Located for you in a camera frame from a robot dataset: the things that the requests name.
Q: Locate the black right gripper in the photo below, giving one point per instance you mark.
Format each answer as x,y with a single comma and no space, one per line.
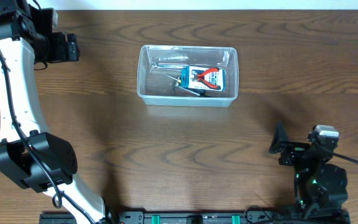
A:
291,150

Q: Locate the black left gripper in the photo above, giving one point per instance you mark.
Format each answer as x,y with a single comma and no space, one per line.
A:
62,47

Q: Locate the small claw hammer black handle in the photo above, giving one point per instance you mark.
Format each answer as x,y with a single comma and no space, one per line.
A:
199,93

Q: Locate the silver wrench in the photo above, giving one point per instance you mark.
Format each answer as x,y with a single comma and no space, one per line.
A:
169,65

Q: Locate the red handled pliers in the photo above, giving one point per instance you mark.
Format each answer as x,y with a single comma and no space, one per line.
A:
210,78

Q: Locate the blue white screwdriver box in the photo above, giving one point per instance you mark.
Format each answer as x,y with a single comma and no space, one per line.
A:
188,82

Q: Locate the clear plastic container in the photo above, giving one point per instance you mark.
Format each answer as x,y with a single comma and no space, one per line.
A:
155,88

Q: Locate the screwdriver yellow collar black handle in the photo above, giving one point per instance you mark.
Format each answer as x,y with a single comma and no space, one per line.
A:
177,79

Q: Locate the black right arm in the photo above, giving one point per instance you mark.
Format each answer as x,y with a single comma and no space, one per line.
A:
320,187

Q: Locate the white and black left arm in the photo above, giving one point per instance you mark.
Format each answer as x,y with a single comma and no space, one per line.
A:
30,155

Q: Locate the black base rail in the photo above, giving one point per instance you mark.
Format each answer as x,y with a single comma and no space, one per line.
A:
250,216

